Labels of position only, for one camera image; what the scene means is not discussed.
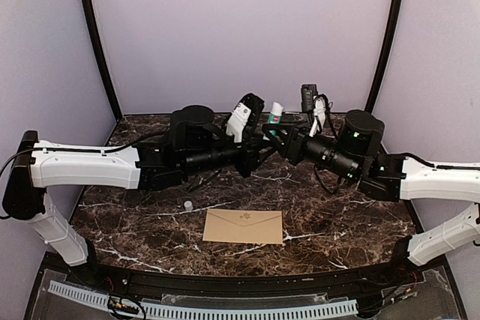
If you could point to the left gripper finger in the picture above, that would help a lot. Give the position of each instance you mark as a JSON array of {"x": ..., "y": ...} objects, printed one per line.
[
  {"x": 265, "y": 154},
  {"x": 265, "y": 141}
]

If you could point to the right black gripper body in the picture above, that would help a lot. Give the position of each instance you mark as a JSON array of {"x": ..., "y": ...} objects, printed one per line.
[{"x": 296, "y": 152}]

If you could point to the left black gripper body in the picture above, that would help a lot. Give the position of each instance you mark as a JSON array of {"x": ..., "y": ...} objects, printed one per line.
[{"x": 246, "y": 165}]

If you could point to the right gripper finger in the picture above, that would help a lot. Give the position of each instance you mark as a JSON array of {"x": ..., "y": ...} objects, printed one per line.
[
  {"x": 284, "y": 127},
  {"x": 279, "y": 139}
]

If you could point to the green white glue stick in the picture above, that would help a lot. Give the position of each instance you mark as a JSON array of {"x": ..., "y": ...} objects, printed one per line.
[{"x": 276, "y": 113}]

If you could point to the brown kraft paper envelope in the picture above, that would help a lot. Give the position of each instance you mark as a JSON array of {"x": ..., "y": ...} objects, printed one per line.
[{"x": 243, "y": 227}]

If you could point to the white glue stick cap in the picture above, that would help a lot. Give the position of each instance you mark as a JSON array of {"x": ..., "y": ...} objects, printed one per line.
[{"x": 188, "y": 205}]

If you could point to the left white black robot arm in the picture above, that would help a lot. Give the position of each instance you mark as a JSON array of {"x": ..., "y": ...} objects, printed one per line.
[{"x": 192, "y": 144}]

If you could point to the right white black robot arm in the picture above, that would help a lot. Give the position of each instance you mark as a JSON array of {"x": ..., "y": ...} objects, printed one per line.
[{"x": 355, "y": 157}]

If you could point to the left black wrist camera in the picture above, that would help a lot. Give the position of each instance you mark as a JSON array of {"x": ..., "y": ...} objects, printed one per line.
[{"x": 243, "y": 120}]

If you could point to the black curved front rail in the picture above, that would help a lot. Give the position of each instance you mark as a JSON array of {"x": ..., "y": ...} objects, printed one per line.
[{"x": 358, "y": 281}]

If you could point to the right black frame post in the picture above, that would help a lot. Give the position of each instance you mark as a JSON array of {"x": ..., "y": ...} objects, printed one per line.
[{"x": 385, "y": 50}]

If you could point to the black frame post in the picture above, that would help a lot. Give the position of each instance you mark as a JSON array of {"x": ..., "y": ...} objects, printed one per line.
[
  {"x": 385, "y": 50},
  {"x": 100, "y": 58}
]

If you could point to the white slotted cable duct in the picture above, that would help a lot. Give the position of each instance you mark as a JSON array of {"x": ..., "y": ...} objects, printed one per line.
[{"x": 154, "y": 310}]

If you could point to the left black frame post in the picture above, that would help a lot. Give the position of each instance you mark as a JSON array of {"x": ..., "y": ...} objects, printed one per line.
[{"x": 100, "y": 58}]

